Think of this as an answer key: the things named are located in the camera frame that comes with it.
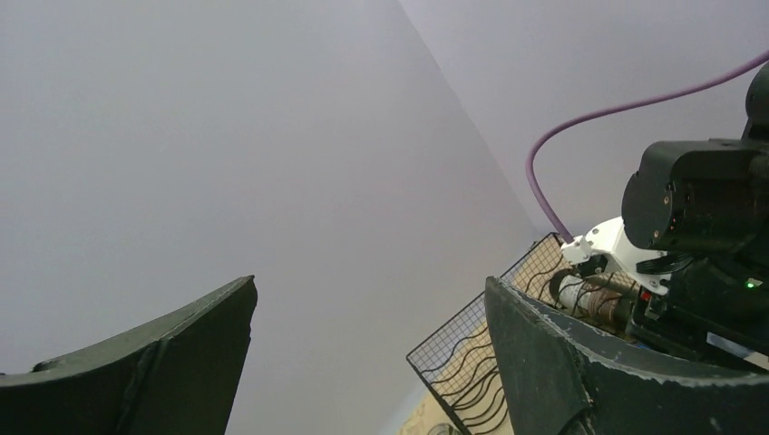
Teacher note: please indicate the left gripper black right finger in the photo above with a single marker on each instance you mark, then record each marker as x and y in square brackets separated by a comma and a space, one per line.
[563, 376]

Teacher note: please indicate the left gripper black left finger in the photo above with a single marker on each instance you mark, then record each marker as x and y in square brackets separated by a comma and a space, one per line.
[176, 374]

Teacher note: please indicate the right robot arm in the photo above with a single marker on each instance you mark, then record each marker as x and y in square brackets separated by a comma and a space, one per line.
[703, 204]

